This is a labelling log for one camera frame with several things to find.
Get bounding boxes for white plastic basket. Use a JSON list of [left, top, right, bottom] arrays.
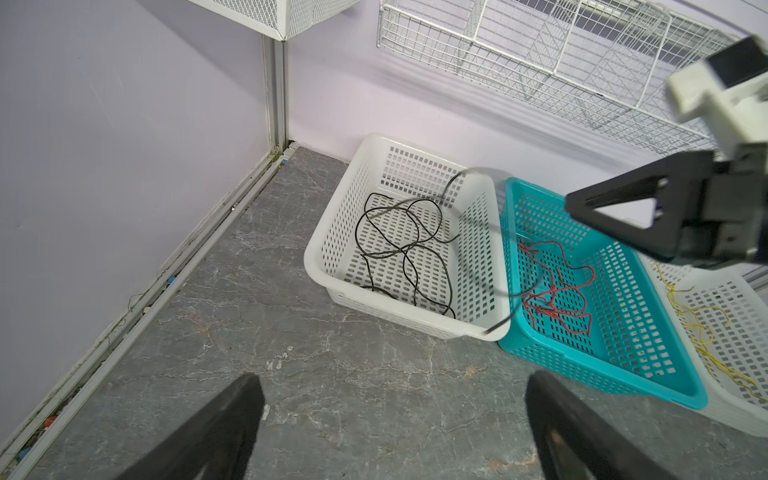
[[304, 134, 513, 342], [640, 255, 767, 438]]

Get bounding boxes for left white plastic basket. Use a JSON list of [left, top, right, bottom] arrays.
[[304, 134, 513, 342]]

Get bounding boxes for teal plastic basket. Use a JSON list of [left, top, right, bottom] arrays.
[[498, 178, 708, 410]]

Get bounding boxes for red cable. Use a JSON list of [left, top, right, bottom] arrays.
[[517, 238, 598, 337]]

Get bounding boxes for yellow cable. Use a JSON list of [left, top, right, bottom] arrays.
[[650, 260, 768, 403]]

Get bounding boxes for white wire wall shelf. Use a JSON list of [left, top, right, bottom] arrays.
[[377, 0, 734, 155]]

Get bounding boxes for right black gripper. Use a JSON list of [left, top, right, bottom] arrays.
[[565, 143, 767, 267]]

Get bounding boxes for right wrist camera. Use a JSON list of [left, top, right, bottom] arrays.
[[665, 36, 767, 160]]

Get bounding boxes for white mesh wall box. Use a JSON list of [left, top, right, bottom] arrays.
[[190, 0, 358, 42]]

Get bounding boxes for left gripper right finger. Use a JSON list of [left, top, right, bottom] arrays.
[[525, 370, 674, 479]]

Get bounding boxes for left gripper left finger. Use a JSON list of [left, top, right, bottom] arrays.
[[118, 373, 266, 479]]

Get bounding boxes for right white plastic basket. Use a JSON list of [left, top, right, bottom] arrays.
[[640, 255, 767, 438]]

